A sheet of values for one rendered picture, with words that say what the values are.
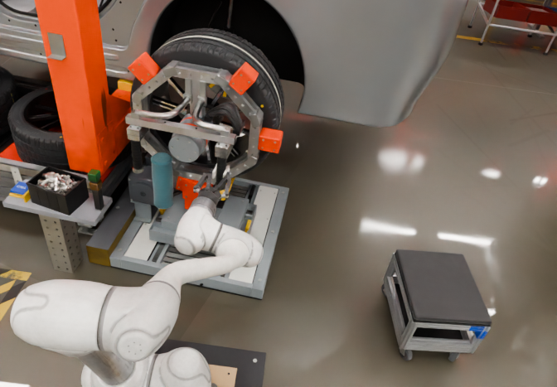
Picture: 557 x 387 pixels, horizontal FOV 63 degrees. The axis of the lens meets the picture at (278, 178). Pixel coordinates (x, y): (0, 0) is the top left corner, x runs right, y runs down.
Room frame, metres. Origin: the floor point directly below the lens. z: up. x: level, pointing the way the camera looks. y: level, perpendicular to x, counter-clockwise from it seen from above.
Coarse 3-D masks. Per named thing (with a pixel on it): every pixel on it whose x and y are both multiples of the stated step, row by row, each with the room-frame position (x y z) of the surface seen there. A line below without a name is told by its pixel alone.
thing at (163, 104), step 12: (156, 96) 1.74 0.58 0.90; (168, 96) 1.92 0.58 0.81; (216, 96) 1.70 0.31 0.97; (156, 108) 1.78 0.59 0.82; (168, 108) 1.72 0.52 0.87; (168, 120) 1.84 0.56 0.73; (180, 120) 1.73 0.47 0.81; (216, 120) 1.74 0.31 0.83; (156, 132) 1.71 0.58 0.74; (168, 132) 1.78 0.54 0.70; (240, 144) 1.81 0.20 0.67; (204, 156) 1.75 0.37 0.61; (240, 156) 1.67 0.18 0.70
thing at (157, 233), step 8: (248, 208) 1.94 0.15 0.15; (256, 208) 1.95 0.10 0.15; (160, 216) 1.77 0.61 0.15; (248, 216) 1.86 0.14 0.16; (152, 224) 1.69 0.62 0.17; (160, 224) 1.70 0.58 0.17; (248, 224) 1.78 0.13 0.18; (152, 232) 1.64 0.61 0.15; (160, 232) 1.64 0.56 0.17; (168, 232) 1.67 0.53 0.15; (248, 232) 1.74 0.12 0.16; (160, 240) 1.64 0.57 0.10; (168, 240) 1.64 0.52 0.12
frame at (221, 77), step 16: (176, 64) 1.64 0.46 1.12; (192, 64) 1.66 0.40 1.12; (160, 80) 1.61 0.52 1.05; (208, 80) 1.60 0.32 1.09; (224, 80) 1.59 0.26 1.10; (144, 96) 1.62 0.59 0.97; (240, 96) 1.59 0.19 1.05; (256, 112) 1.60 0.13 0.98; (256, 128) 1.58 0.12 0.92; (144, 144) 1.62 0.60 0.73; (160, 144) 1.67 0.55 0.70; (256, 144) 1.58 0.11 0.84; (176, 160) 1.66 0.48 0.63; (240, 160) 1.63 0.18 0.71; (256, 160) 1.58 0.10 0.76; (176, 176) 1.61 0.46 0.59; (192, 176) 1.60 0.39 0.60
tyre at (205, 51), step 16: (192, 32) 1.86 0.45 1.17; (208, 32) 1.85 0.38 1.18; (224, 32) 1.88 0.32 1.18; (160, 48) 1.79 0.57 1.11; (176, 48) 1.70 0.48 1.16; (192, 48) 1.69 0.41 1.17; (208, 48) 1.70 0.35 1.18; (224, 48) 1.74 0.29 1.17; (256, 48) 1.88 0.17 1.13; (160, 64) 1.70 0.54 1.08; (208, 64) 1.68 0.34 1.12; (224, 64) 1.68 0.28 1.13; (240, 64) 1.68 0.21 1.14; (256, 64) 1.77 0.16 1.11; (256, 80) 1.67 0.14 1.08; (256, 96) 1.67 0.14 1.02; (272, 96) 1.70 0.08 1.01; (272, 112) 1.67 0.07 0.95; (272, 128) 1.66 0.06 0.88
